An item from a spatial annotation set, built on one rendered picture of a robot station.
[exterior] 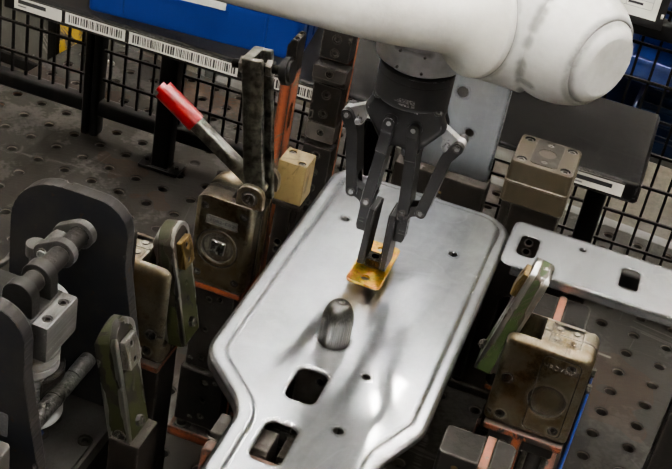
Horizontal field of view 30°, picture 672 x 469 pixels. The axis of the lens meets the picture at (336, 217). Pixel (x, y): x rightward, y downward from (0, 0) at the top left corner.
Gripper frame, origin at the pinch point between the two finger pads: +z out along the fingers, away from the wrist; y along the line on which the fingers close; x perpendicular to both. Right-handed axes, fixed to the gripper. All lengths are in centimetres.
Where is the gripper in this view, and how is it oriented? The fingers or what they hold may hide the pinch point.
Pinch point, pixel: (380, 233)
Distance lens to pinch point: 132.3
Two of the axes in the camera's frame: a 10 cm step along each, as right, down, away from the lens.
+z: -1.7, 8.3, 5.4
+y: 9.3, 3.1, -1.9
